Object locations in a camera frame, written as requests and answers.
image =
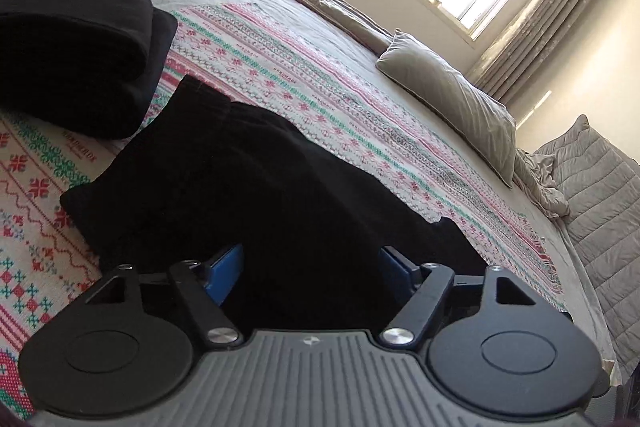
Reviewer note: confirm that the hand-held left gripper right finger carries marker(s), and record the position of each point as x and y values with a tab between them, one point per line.
393	268

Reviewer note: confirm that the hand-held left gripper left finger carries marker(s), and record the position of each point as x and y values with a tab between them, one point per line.
226	268

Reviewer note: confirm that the black pants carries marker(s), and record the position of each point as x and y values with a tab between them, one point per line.
260	197

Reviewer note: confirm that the crumpled beige cloth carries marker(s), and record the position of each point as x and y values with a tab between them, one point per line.
540	182

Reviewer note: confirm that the grey pillow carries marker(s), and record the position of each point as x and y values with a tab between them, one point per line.
450	97

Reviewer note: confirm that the patterned red green blanket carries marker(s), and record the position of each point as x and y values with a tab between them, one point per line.
320	72

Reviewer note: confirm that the grey quilted headboard cover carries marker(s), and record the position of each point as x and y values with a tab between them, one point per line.
600	197

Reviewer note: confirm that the folded black clothes pile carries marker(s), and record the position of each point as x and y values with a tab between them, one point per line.
75	47

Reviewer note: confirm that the beige window curtain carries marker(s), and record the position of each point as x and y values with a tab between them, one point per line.
545	22

